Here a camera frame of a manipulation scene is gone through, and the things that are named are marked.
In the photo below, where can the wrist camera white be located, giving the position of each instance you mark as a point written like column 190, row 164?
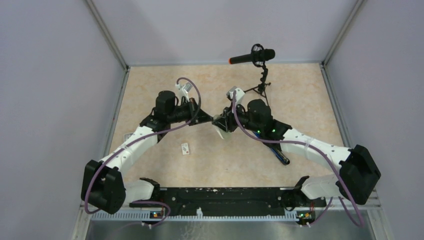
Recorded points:
column 182, row 93
column 235, row 95

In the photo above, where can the black microphone orange tip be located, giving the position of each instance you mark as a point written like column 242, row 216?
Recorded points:
column 251, row 57

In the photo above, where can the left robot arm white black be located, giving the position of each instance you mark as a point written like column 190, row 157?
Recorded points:
column 103, row 186

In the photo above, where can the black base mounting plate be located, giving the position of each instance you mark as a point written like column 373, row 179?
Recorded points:
column 230, row 201

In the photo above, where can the small white staple box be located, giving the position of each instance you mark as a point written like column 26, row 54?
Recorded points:
column 185, row 149

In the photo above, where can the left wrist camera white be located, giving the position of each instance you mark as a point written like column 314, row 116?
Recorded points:
column 182, row 93

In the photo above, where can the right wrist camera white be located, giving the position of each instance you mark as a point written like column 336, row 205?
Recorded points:
column 235, row 95

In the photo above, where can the blue stapler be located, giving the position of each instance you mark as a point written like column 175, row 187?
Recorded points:
column 278, row 154

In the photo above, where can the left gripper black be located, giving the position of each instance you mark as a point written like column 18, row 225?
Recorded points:
column 192, row 107

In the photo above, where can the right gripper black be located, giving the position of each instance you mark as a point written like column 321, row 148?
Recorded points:
column 239, row 107

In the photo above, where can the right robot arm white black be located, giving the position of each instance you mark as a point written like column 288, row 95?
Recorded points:
column 354, row 171

